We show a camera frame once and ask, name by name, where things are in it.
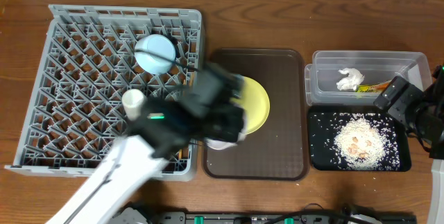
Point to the yellow plate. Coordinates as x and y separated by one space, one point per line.
255 102

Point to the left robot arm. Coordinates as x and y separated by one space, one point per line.
162 129

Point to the rice and nuts pile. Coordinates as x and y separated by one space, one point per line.
360 142

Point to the brown plastic tray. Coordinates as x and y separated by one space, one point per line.
278 150

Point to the clear plastic bin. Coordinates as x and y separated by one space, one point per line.
322 74

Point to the pink bowl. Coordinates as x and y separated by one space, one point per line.
222 145

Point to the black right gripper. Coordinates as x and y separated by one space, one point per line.
397 107

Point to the black waste tray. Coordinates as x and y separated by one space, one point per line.
322 154

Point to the white tissue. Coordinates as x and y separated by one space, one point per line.
351 80

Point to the yellow green snack wrapper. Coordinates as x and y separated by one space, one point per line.
374 88

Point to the grey dishwasher rack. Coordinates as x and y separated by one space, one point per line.
87 64

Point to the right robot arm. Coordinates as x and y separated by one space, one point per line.
421 113

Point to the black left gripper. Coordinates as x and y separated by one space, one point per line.
236 114

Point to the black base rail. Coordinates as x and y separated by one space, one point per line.
183 218

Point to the white cup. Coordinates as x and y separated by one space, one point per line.
132 101

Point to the light blue bowl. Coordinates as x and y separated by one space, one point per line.
155 54

